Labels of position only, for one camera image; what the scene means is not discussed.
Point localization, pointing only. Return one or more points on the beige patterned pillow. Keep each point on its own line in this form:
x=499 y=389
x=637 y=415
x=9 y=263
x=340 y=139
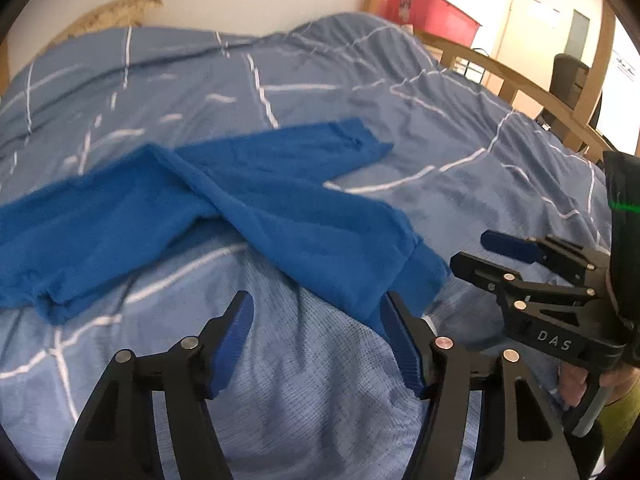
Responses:
x=115 y=12

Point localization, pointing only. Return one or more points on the blue checked duvet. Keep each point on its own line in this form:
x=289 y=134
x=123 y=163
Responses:
x=350 y=85

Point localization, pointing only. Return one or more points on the person's right hand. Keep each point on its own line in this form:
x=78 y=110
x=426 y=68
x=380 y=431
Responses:
x=570 y=385

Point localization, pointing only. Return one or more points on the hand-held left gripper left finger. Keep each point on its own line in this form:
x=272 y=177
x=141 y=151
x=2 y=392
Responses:
x=232 y=340

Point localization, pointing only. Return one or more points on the black office chair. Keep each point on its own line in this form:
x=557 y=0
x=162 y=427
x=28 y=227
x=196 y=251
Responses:
x=570 y=75

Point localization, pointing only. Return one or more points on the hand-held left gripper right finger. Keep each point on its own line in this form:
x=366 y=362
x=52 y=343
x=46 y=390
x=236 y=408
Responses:
x=400 y=340

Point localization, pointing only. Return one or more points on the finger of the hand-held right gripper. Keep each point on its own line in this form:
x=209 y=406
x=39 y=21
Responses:
x=480 y=272
x=505 y=245

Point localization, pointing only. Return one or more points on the wooden bed frame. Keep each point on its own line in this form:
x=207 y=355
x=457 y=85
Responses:
x=520 y=82

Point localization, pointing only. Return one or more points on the black metal rack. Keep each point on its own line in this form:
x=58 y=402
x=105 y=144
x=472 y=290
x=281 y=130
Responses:
x=470 y=67

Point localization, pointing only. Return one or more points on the red storage box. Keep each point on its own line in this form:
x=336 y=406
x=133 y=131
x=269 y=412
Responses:
x=440 y=15

